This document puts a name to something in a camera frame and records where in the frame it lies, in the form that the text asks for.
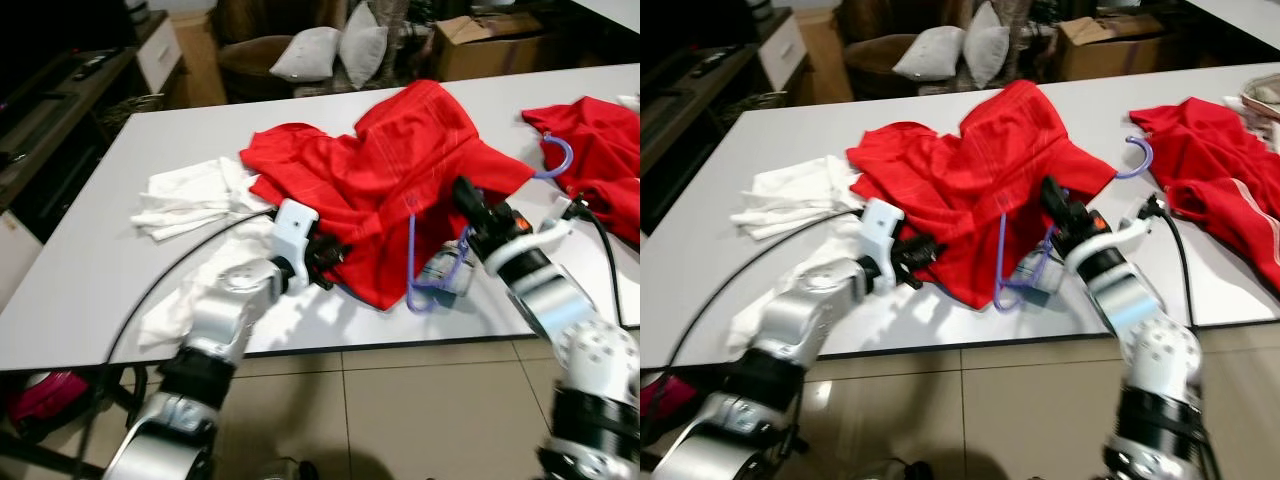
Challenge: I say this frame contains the purple plastic hanger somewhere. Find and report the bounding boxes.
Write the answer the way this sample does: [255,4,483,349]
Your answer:
[993,133,1156,316]
[403,133,576,316]

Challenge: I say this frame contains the red white jersey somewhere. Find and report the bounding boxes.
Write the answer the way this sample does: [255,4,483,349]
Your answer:
[522,95,641,246]
[1128,97,1280,291]

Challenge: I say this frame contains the white folded cloth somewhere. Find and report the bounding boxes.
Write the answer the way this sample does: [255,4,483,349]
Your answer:
[133,155,273,243]
[730,155,873,241]

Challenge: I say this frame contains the magenta bag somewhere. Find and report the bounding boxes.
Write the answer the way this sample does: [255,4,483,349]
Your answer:
[640,375,681,421]
[5,370,101,441]

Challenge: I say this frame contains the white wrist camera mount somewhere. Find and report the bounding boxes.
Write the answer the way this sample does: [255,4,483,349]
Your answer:
[1062,215,1161,276]
[860,198,909,269]
[272,198,321,269]
[478,215,581,266]

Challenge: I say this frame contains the white table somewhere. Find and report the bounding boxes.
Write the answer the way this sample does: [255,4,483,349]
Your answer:
[570,0,641,31]
[0,63,641,373]
[1185,0,1280,46]
[640,75,1280,366]

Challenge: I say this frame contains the open cardboard box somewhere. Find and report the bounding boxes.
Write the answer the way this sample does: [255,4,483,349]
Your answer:
[432,12,561,81]
[1055,12,1186,81]

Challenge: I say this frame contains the dark console white drawers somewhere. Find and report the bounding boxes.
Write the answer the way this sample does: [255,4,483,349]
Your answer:
[0,10,184,216]
[640,5,809,201]

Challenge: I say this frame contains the grey square pillow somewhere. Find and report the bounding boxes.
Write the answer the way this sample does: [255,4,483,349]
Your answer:
[270,27,343,83]
[338,3,389,89]
[962,2,1011,89]
[893,25,966,81]

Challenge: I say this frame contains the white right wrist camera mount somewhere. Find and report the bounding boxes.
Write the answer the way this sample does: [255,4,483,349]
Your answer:
[1062,215,1161,276]
[478,215,581,266]

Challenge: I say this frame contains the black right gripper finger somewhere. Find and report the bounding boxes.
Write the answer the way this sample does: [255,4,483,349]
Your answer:
[1051,178,1083,223]
[453,178,485,231]
[1040,178,1071,233]
[464,178,497,221]

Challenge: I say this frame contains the brown armchair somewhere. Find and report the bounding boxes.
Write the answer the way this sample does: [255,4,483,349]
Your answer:
[215,0,441,101]
[840,0,1061,99]

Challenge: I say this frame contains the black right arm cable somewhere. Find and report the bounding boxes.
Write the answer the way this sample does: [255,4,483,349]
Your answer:
[1140,192,1201,331]
[560,195,626,331]

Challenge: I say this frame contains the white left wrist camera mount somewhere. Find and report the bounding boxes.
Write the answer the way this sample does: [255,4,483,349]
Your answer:
[860,198,909,269]
[272,198,321,269]

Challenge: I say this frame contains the beige crumpled garment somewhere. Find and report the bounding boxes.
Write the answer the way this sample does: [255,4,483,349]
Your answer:
[1240,72,1280,123]

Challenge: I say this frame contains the plain red t-shirt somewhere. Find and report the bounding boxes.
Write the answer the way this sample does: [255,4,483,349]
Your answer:
[845,80,1118,311]
[238,80,536,311]

